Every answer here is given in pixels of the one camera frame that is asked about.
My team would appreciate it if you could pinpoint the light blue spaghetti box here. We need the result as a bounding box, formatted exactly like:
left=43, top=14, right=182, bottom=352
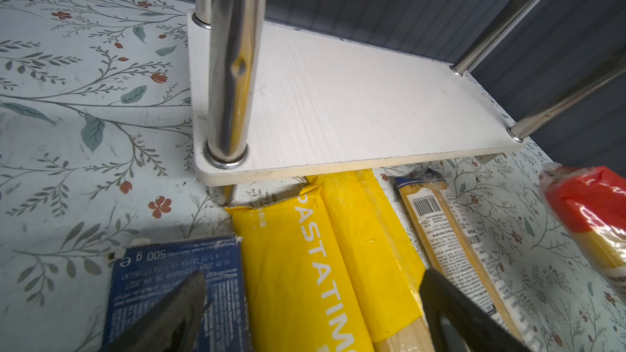
left=101, top=235, right=253, bottom=351

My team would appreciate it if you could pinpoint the white two-tier shelf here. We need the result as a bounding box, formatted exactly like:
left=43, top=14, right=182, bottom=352
left=187, top=0, right=625, bottom=205

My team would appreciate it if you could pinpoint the yellow pastatime spaghetti pack left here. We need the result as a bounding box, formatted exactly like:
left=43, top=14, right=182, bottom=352
left=228, top=186, right=373, bottom=351

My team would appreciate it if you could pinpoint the yellow spaghetti pack barcode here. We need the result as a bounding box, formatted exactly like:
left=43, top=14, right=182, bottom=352
left=307, top=169, right=434, bottom=351

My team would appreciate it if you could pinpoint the red spaghetti pack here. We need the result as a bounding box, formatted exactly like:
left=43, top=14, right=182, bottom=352
left=539, top=163, right=625, bottom=301

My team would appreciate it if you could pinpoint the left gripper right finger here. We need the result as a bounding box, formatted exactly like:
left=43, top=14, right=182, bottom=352
left=419, top=269, right=528, bottom=352

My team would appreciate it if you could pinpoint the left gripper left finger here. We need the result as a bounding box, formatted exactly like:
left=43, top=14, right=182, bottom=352
left=100, top=271, right=206, bottom=351

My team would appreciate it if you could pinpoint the blue white spaghetti pack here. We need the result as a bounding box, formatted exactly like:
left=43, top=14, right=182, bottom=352
left=395, top=169, right=540, bottom=351

